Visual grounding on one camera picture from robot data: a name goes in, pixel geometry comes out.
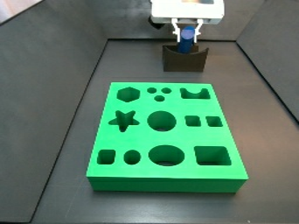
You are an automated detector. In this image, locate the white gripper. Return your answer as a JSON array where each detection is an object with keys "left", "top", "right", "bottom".
[{"left": 150, "top": 0, "right": 225, "bottom": 43}]

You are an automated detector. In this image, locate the blue oval cylinder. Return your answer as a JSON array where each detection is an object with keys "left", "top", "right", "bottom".
[{"left": 178, "top": 26, "right": 195, "bottom": 53}]

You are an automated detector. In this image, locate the dark curved fixture cradle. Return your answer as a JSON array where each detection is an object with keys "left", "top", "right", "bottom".
[{"left": 163, "top": 45, "right": 210, "bottom": 72}]

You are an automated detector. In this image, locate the green foam shape-sorter block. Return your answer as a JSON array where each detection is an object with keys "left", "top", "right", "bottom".
[{"left": 87, "top": 82, "right": 249, "bottom": 193}]

